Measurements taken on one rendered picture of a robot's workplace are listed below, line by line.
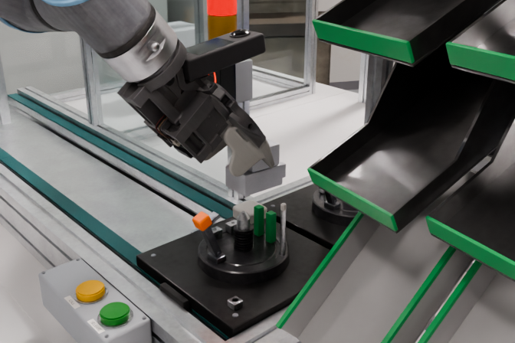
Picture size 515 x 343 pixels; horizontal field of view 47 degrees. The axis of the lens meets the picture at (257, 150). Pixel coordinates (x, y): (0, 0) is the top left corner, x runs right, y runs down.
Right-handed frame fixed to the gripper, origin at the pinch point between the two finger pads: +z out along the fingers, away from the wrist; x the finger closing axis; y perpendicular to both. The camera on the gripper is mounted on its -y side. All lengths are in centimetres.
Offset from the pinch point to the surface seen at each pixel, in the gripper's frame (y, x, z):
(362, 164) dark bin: -2.9, 16.8, -1.4
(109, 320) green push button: 28.7, -6.2, 3.3
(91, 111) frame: 1, -83, 21
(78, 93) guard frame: -6, -141, 43
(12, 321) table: 41, -30, 7
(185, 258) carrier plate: 16.5, -13.0, 13.4
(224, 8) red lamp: -19.0, -24.2, -3.0
